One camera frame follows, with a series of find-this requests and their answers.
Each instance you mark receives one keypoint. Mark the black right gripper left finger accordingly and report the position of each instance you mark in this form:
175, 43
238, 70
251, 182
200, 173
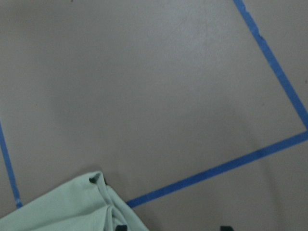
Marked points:
121, 228

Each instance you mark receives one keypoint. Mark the sage green long-sleeve shirt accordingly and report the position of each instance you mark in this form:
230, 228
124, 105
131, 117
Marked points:
85, 203

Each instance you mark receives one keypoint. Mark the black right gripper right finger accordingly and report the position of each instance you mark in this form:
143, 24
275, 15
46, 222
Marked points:
226, 228

